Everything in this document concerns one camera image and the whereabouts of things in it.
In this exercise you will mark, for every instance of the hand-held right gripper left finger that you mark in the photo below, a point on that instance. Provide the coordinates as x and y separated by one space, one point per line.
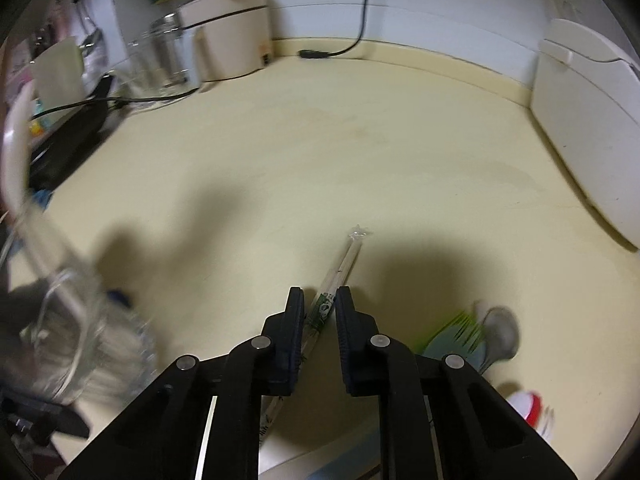
294 345

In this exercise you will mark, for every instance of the cream plastic cutting board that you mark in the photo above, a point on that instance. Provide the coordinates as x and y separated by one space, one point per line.
60 80

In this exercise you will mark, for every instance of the glass jar with metal lid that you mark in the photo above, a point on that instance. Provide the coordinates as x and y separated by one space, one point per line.
165 55

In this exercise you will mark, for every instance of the white rice cooker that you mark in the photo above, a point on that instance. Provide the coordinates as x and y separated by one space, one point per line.
585 120

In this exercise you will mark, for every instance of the clear glass cup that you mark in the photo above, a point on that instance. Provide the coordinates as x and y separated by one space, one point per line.
90 355

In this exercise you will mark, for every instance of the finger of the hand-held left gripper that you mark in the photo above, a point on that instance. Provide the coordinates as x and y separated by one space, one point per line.
119 297
45 417

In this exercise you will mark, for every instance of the white plastic spork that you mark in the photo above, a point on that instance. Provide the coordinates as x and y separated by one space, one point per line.
548 422

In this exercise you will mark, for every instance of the black electric griddle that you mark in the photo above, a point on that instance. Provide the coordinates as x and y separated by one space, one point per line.
70 140

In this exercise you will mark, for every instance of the metal spoon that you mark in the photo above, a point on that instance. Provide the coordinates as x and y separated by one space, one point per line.
500 332

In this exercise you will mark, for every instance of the beige electric pot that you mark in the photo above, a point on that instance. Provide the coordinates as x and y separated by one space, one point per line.
230 35

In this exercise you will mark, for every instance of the blue plastic spork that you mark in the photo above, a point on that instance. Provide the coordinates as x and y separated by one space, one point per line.
450 355

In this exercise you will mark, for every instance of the clear chopsticks green label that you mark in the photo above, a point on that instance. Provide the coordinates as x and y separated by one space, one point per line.
345 260

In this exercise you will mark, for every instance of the small white plastic spoon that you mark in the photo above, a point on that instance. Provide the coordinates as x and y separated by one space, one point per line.
520 404

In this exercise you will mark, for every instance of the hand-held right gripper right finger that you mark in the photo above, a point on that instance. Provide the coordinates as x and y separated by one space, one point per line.
345 345

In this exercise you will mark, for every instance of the green silicone basting brush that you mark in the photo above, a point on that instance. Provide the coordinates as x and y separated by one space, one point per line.
457 327

